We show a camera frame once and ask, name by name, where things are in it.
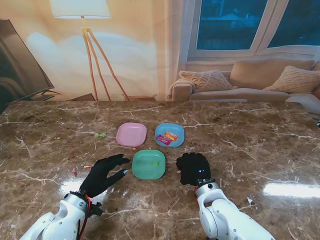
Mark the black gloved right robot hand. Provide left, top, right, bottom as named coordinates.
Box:
left=175, top=152, right=216, bottom=187

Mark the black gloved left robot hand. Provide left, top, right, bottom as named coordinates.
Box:
left=79, top=153, right=131, bottom=198

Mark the orange candy bar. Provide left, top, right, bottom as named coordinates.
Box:
left=164, top=131, right=180, bottom=141

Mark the pink candy bar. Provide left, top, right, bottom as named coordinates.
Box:
left=156, top=134, right=173, bottom=146

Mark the green square plastic dish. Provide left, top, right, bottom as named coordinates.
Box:
left=131, top=149, right=167, bottom=180

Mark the pink square plastic dish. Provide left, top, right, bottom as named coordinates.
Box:
left=115, top=122, right=148, bottom=148

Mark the blue square plastic dish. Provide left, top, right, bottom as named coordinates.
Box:
left=154, top=122, right=186, bottom=148

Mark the wooden low cabinet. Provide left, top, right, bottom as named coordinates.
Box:
left=32, top=92, right=96, bottom=102

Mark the cream knitted cushion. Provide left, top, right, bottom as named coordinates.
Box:
left=262, top=65, right=320, bottom=94
left=178, top=69, right=234, bottom=93

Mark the beige sofa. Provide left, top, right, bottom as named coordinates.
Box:
left=167, top=56, right=320, bottom=118

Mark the flat screen television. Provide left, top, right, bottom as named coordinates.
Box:
left=0, top=18, right=62, bottom=106

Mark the white framed window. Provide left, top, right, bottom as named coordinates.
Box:
left=187, top=0, right=320, bottom=60

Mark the wooden tripod floor lamp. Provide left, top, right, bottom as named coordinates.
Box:
left=49, top=0, right=131, bottom=102

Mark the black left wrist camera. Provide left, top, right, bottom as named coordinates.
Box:
left=88, top=201, right=104, bottom=217

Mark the red left arm cable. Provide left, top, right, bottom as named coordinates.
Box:
left=78, top=193, right=93, bottom=240

